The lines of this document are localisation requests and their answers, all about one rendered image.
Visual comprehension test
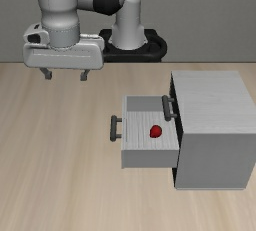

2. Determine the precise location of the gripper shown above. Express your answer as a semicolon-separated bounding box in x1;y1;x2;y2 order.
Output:
22;22;106;82

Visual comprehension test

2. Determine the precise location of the grey open drawer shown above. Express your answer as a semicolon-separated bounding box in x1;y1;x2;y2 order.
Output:
109;94;181;170

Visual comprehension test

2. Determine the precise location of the grey cabinet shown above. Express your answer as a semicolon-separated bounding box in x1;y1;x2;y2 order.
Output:
161;70;256;191

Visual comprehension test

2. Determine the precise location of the small red fruit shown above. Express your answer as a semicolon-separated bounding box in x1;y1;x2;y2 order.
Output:
149;124;163;139

